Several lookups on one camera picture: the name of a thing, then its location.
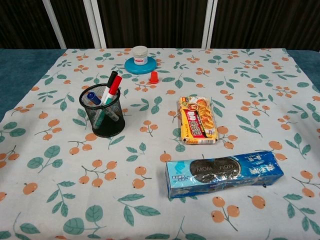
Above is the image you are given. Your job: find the black cap marker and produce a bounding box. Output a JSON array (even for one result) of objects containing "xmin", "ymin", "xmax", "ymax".
[{"xmin": 99, "ymin": 70, "xmax": 119, "ymax": 106}]

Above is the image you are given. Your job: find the yellow snack packet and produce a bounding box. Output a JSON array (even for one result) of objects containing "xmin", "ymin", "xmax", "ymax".
[{"xmin": 177, "ymin": 95, "xmax": 220, "ymax": 146}]

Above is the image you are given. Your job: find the white double frame post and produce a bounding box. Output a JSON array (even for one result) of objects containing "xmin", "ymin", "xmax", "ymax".
[{"xmin": 82, "ymin": 0, "xmax": 108, "ymax": 49}]

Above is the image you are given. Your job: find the white plastic jar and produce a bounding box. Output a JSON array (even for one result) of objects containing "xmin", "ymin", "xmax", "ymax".
[{"xmin": 132, "ymin": 45, "xmax": 149, "ymax": 66}]

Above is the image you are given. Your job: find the blue round coaster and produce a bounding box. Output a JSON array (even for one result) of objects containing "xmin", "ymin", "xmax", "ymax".
[{"xmin": 124, "ymin": 56, "xmax": 158, "ymax": 75}]

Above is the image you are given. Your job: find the white slanted frame post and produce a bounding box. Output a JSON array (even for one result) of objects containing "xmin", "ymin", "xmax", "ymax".
[{"xmin": 41, "ymin": 0, "xmax": 67, "ymax": 50}]

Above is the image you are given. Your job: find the black mesh pen holder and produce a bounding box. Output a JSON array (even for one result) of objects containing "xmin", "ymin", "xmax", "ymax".
[{"xmin": 79, "ymin": 83, "xmax": 126, "ymax": 138}]

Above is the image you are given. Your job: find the floral print tablecloth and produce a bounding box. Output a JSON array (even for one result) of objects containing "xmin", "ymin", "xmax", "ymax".
[{"xmin": 0, "ymin": 47, "xmax": 320, "ymax": 240}]

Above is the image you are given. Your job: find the red cap marker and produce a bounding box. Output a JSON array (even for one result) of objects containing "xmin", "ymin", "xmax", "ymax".
[{"xmin": 95, "ymin": 75, "xmax": 123, "ymax": 128}]

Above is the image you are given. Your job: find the blue cookie package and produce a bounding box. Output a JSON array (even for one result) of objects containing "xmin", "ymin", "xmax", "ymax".
[{"xmin": 164, "ymin": 150, "xmax": 285, "ymax": 200}]

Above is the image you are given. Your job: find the blue cap marker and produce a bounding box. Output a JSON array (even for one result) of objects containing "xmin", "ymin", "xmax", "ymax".
[{"xmin": 86, "ymin": 91, "xmax": 120, "ymax": 122}]

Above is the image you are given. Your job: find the white upright frame post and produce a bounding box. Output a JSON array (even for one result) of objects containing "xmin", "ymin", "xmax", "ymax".
[{"xmin": 200, "ymin": 0, "xmax": 219, "ymax": 49}]

